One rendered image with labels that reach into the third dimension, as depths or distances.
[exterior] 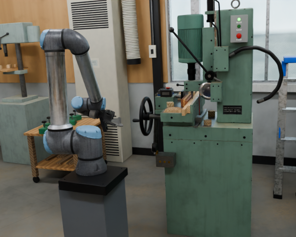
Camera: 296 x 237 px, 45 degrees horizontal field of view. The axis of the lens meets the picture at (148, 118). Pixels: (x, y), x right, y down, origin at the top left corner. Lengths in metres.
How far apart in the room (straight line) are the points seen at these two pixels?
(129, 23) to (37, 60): 1.40
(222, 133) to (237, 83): 0.33
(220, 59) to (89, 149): 0.96
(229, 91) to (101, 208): 1.08
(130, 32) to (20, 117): 1.55
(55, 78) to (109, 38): 1.73
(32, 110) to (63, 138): 2.08
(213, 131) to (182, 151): 0.25
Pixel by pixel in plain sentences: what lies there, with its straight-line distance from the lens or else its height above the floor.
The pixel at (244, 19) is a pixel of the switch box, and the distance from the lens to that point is 2.25.
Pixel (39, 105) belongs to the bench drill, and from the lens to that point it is 4.30.
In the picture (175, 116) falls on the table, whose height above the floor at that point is 0.88.
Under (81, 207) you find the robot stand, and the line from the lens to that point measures 2.20.
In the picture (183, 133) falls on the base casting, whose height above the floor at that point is 0.75.
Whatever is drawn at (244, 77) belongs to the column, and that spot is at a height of 1.10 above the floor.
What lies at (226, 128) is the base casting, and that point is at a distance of 2.29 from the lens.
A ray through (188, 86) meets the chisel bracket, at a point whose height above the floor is 1.04.
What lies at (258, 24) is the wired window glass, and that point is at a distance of 3.77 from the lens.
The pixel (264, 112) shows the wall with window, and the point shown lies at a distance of 3.79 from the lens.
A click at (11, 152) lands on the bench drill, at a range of 4.44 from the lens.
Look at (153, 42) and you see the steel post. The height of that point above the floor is 1.30.
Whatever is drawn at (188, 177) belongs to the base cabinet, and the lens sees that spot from 2.44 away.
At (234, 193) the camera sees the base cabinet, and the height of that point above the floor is 0.35.
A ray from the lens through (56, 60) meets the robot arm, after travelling 2.13.
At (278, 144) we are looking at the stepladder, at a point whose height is 0.46.
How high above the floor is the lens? 1.41
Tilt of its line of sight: 14 degrees down
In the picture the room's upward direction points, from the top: 3 degrees counter-clockwise
